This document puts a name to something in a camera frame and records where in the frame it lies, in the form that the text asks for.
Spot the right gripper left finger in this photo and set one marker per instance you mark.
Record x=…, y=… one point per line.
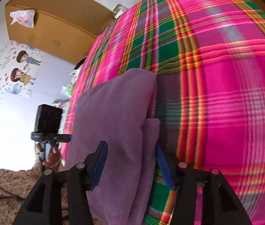
x=43, y=205

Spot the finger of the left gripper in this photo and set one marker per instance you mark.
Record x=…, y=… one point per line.
x=63, y=138

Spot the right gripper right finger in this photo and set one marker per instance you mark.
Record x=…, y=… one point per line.
x=220, y=204

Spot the purple fleece garment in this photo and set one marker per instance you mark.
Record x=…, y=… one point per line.
x=116, y=112

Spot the floral sleeve left forearm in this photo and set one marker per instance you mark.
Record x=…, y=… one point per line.
x=14, y=189

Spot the person left hand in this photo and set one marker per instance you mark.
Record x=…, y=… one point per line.
x=53, y=158

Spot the cluttered side table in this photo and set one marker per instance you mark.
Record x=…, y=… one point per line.
x=67, y=90

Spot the wooden wardrobe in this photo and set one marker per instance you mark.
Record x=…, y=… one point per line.
x=66, y=29

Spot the white plastic bag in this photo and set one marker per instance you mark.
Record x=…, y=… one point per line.
x=23, y=17

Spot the white small box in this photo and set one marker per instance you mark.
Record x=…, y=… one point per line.
x=119, y=10

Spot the pink plaid bed sheet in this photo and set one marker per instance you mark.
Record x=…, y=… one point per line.
x=209, y=58

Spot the cartoon couple wall sticker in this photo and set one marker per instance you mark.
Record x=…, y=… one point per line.
x=19, y=64

